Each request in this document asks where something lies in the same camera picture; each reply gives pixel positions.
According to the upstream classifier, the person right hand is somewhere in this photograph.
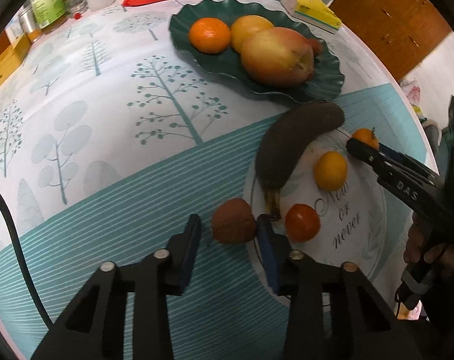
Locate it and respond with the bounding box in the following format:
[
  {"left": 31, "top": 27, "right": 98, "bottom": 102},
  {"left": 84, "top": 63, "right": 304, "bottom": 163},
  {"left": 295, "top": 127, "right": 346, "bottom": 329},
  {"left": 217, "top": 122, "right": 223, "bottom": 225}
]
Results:
[{"left": 403, "top": 214, "right": 454, "bottom": 275}]

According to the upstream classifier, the tree print tablecloth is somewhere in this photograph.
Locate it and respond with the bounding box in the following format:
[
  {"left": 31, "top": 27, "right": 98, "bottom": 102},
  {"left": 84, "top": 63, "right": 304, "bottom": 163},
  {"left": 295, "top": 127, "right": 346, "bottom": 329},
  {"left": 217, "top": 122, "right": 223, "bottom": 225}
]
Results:
[{"left": 0, "top": 0, "right": 440, "bottom": 360}]

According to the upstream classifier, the red yellow apple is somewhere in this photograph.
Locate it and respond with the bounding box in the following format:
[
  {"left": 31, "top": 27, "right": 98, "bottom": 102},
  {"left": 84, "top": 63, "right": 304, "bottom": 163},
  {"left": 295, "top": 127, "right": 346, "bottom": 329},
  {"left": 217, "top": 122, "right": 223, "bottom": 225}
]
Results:
[{"left": 240, "top": 27, "right": 315, "bottom": 86}]

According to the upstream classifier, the green label clear bottle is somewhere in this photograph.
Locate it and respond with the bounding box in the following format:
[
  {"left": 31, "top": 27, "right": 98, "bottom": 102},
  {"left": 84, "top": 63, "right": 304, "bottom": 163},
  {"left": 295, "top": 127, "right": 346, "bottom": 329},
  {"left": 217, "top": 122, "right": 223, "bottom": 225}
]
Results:
[{"left": 30, "top": 0, "right": 67, "bottom": 33}]

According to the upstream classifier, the small orange mandarin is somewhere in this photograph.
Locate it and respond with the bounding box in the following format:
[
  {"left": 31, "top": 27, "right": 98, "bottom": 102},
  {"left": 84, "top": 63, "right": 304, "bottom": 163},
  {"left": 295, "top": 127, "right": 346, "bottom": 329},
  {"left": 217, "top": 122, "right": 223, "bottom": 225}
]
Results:
[{"left": 314, "top": 151, "right": 348, "bottom": 192}]

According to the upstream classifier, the small red tomato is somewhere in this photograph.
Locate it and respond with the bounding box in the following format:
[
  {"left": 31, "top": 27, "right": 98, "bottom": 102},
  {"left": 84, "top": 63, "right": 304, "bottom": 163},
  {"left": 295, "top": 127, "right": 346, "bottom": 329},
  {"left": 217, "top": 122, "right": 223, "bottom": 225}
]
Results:
[{"left": 285, "top": 204, "right": 321, "bottom": 243}]

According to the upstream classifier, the yellow tissue pack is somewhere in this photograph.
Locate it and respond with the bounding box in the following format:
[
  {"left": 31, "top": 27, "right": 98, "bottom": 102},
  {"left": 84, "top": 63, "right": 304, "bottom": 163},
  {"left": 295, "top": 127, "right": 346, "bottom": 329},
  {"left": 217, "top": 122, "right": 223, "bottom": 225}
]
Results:
[{"left": 280, "top": 0, "right": 342, "bottom": 33}]

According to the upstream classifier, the teal striped table runner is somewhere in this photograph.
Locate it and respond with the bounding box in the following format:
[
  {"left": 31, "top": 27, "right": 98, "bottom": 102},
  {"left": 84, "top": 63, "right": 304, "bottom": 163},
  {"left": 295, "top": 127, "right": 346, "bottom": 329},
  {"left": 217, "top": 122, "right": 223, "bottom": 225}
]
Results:
[{"left": 0, "top": 76, "right": 434, "bottom": 359}]

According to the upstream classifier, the small glass jar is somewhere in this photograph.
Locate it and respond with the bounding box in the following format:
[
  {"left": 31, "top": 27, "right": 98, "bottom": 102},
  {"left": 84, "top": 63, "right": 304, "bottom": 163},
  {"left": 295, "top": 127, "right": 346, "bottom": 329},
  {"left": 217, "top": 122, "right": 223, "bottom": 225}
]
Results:
[{"left": 64, "top": 0, "right": 88, "bottom": 16}]

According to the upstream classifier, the orange tangerine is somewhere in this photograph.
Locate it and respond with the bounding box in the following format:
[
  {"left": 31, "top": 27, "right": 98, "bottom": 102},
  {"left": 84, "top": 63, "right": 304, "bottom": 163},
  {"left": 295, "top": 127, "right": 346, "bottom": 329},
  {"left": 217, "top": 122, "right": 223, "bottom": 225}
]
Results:
[{"left": 188, "top": 17, "right": 231, "bottom": 55}]

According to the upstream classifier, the white round printed placemat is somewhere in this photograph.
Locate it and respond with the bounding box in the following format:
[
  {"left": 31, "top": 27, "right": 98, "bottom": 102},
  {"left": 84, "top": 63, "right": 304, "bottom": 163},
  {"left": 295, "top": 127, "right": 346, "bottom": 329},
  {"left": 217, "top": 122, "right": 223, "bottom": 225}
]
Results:
[{"left": 242, "top": 127, "right": 388, "bottom": 308}]

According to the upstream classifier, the dark green scalloped plate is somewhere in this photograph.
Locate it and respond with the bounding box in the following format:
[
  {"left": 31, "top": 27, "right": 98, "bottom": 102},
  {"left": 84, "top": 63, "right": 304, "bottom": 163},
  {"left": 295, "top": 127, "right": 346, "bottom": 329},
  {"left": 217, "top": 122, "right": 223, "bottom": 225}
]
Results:
[{"left": 169, "top": 0, "right": 345, "bottom": 102}]

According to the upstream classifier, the wooden cabinet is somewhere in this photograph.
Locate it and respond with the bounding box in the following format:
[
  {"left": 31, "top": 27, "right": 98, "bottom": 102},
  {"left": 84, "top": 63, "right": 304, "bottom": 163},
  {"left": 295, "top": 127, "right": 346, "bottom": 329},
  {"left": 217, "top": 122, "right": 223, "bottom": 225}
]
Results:
[{"left": 330, "top": 0, "right": 451, "bottom": 80}]

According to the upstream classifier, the black cable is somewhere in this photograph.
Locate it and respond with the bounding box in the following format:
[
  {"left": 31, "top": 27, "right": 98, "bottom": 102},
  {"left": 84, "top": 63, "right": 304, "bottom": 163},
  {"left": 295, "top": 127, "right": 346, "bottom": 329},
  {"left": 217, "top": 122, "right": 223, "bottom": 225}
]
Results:
[{"left": 0, "top": 179, "right": 55, "bottom": 329}]

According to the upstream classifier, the large yellow orange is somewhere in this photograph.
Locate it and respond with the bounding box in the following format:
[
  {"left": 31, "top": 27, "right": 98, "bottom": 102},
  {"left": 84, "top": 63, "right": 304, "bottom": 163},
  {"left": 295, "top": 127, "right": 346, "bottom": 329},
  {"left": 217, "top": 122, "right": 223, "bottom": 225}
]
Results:
[{"left": 230, "top": 15, "right": 274, "bottom": 54}]

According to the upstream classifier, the yellow flat box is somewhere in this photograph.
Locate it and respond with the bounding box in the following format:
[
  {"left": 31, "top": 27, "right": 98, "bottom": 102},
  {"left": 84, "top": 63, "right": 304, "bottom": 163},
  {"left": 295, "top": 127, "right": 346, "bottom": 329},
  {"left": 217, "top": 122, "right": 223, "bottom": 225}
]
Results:
[{"left": 0, "top": 34, "right": 31, "bottom": 86}]

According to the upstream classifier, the small tangerine with stem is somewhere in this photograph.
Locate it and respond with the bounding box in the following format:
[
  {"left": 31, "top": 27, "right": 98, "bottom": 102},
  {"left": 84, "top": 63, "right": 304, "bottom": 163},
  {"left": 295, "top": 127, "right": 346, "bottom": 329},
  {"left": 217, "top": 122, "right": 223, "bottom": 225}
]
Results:
[{"left": 351, "top": 127, "right": 380, "bottom": 150}]

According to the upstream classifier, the overripe dark banana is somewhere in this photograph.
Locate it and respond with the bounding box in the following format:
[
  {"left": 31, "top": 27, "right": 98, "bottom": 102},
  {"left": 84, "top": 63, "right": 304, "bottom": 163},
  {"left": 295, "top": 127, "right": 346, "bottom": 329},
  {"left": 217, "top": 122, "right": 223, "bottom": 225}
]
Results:
[{"left": 255, "top": 102, "right": 345, "bottom": 222}]

